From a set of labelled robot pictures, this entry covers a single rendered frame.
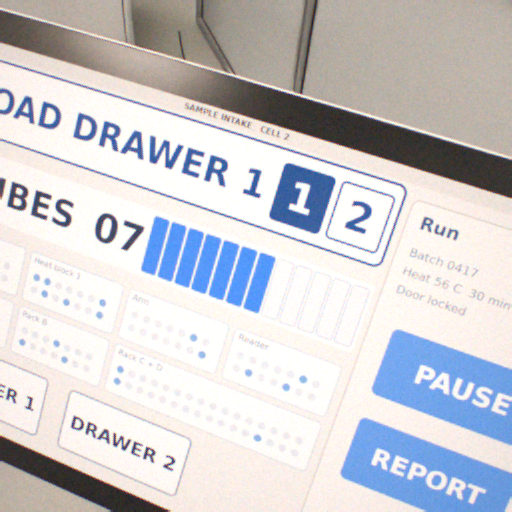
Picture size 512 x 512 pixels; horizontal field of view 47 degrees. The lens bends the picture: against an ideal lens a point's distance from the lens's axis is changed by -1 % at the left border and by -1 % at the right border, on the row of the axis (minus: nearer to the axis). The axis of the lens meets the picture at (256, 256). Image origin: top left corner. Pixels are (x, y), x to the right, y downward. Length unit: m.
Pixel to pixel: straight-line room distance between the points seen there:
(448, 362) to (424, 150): 0.12
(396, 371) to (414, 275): 0.06
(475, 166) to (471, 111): 0.82
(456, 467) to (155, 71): 0.30
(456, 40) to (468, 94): 0.10
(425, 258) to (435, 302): 0.03
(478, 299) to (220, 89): 0.20
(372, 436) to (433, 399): 0.04
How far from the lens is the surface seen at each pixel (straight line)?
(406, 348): 0.37
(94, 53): 0.40
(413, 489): 0.40
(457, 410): 0.38
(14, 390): 0.46
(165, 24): 2.81
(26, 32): 0.43
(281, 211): 0.36
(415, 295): 0.36
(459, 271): 0.36
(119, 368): 0.41
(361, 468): 0.40
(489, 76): 1.13
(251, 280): 0.37
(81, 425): 0.44
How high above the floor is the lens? 1.41
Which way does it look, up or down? 51 degrees down
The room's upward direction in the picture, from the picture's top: 7 degrees clockwise
